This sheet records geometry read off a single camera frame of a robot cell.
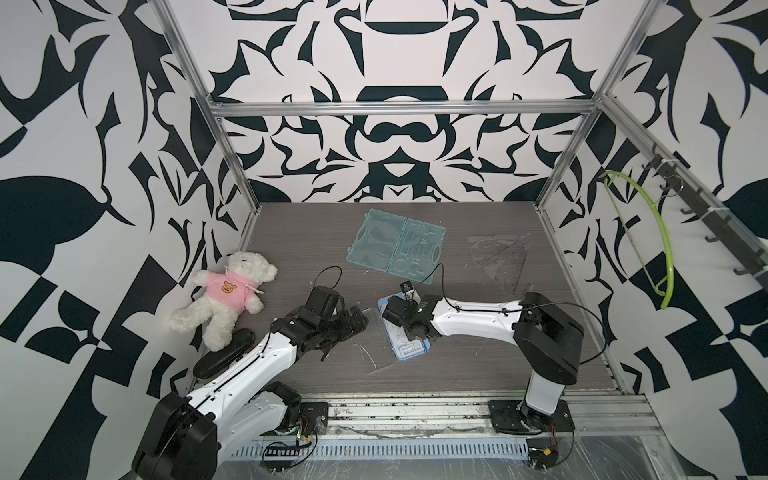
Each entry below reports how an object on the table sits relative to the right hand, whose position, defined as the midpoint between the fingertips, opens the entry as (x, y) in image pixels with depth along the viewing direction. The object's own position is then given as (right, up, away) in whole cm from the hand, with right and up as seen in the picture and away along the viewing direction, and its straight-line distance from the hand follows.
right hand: (416, 318), depth 89 cm
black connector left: (-34, -28, -17) cm, 48 cm away
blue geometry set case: (-4, -6, -5) cm, 10 cm away
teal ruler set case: (-5, +21, +19) cm, 28 cm away
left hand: (-17, +1, -6) cm, 18 cm away
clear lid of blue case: (-12, -7, -3) cm, 14 cm away
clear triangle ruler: (+26, +20, +19) cm, 38 cm away
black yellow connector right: (+28, -28, -18) cm, 43 cm away
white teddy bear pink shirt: (-54, +8, -2) cm, 55 cm away
